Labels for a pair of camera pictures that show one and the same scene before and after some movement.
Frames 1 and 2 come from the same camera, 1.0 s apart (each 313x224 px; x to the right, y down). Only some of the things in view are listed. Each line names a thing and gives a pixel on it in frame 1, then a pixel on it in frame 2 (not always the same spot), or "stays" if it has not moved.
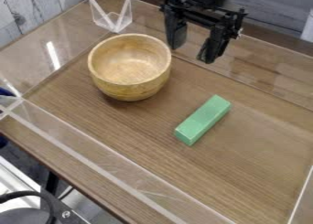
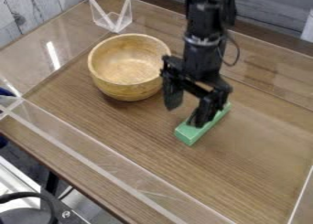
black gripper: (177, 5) to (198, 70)
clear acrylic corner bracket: (111, 21) stays
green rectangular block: (201, 121) stays
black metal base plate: (67, 215) stays
